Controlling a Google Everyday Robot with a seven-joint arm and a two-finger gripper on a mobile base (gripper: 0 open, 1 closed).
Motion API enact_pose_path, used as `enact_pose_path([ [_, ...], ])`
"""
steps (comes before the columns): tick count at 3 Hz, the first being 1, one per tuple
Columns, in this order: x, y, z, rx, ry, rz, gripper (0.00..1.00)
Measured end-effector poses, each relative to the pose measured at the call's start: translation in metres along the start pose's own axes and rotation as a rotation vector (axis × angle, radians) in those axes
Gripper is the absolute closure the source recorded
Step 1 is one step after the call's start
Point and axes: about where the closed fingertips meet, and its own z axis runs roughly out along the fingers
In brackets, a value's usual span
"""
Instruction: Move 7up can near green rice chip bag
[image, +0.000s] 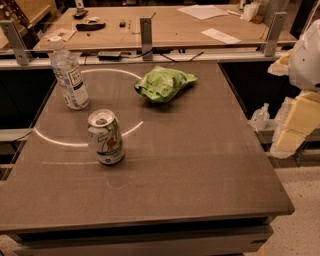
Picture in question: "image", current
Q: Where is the small white paper slip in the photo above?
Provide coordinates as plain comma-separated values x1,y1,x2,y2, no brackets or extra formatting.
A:
202,28,240,44

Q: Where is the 7up soda can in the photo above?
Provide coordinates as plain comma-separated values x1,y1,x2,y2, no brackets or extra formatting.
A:
88,109,125,165

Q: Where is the large white paper sheet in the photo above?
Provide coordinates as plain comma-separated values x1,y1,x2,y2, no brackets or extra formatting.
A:
179,5,228,20

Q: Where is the black cable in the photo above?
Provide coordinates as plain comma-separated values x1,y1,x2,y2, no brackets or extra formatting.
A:
119,48,205,63

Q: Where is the black power adapter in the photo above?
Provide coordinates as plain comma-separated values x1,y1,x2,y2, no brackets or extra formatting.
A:
98,51,121,61

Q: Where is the paper card on desk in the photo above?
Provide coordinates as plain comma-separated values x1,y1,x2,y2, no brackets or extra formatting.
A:
44,28,76,42

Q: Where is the small black block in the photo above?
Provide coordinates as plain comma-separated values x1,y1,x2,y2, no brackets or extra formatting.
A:
119,21,126,27

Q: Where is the black stand on desk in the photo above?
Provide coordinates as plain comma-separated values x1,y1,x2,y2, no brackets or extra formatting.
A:
73,0,88,19

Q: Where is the right metal bracket post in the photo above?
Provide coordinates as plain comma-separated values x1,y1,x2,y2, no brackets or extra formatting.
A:
262,11,287,57

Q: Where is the left metal bracket post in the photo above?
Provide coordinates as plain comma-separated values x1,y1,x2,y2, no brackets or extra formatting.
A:
0,20,32,66

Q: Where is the small clear sanitizer bottle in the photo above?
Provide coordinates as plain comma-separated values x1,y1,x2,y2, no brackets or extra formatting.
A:
250,103,270,131

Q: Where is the clear plastic water bottle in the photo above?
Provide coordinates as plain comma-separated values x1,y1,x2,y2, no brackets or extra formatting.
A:
50,36,89,110

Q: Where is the middle metal bracket post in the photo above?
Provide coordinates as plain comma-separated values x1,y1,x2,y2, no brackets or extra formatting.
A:
140,17,153,61

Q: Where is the metal bracket post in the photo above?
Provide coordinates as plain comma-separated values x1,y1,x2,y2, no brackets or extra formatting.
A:
262,11,287,57
140,17,153,61
0,20,32,66

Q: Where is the crumpled white tissue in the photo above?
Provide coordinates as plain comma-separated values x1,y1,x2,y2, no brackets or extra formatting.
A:
240,0,261,21

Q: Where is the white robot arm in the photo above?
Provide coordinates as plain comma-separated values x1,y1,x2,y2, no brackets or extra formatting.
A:
268,20,320,159

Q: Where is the black tool on desk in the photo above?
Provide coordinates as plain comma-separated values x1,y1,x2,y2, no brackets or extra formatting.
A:
76,22,106,31

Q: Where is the green rice chip bag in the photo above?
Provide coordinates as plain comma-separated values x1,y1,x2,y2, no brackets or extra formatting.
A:
134,66,197,103

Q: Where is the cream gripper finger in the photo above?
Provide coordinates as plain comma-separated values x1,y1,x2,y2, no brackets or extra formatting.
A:
267,49,293,76
270,90,320,158

